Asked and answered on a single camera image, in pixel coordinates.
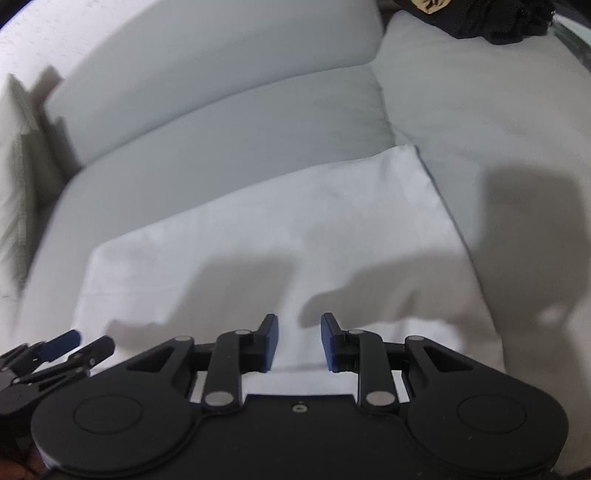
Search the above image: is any tan folded garment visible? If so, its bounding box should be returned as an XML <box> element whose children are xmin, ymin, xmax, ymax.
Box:
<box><xmin>412</xmin><ymin>0</ymin><xmax>451</xmax><ymax>15</ymax></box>

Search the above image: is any white t-shirt with script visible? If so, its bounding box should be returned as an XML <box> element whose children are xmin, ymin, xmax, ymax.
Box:
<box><xmin>73</xmin><ymin>145</ymin><xmax>504</xmax><ymax>395</ymax></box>

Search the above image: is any beige cushion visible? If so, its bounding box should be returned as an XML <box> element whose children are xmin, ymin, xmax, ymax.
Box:
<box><xmin>1</xmin><ymin>74</ymin><xmax>65</xmax><ymax>210</ymax></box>
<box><xmin>1</xmin><ymin>134</ymin><xmax>37</xmax><ymax>299</ymax></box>

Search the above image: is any dark window frame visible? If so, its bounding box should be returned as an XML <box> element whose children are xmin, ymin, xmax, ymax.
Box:
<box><xmin>552</xmin><ymin>0</ymin><xmax>590</xmax><ymax>70</ymax></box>

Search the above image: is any rear beige cushion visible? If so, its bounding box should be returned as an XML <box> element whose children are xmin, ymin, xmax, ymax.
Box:
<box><xmin>1</xmin><ymin>74</ymin><xmax>65</xmax><ymax>210</ymax></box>

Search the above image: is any front beige cushion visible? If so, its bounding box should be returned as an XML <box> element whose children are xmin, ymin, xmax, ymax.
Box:
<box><xmin>1</xmin><ymin>134</ymin><xmax>37</xmax><ymax>299</ymax></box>

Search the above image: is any grey sofa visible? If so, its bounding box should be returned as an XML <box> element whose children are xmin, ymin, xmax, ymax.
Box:
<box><xmin>1</xmin><ymin>1</ymin><xmax>590</xmax><ymax>474</ymax></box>

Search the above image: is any person's left hand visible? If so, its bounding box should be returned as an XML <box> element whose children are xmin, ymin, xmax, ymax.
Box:
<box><xmin>0</xmin><ymin>450</ymin><xmax>46</xmax><ymax>480</ymax></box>

